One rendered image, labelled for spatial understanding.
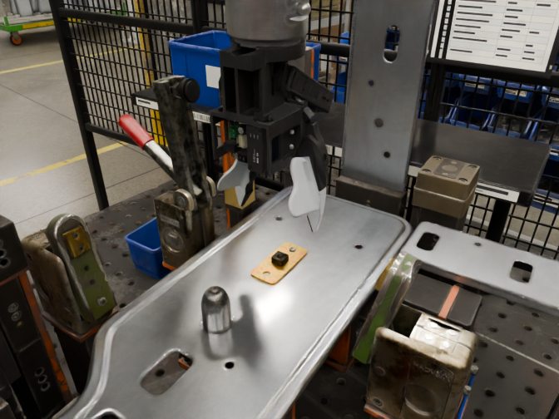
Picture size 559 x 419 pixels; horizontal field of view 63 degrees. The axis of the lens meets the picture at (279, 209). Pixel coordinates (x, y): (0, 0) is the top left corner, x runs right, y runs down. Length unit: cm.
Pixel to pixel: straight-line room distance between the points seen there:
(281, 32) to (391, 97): 34
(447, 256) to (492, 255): 6
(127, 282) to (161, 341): 58
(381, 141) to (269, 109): 35
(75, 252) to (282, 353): 25
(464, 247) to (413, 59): 27
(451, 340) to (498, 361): 50
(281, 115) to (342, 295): 23
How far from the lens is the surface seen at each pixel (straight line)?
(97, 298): 57
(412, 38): 70
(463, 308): 60
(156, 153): 65
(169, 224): 66
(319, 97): 52
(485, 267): 65
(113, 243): 122
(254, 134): 43
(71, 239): 53
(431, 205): 74
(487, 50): 97
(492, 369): 94
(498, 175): 82
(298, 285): 56
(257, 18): 42
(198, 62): 105
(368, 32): 73
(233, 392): 46
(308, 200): 49
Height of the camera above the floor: 137
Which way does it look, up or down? 31 degrees down
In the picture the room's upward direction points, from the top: straight up
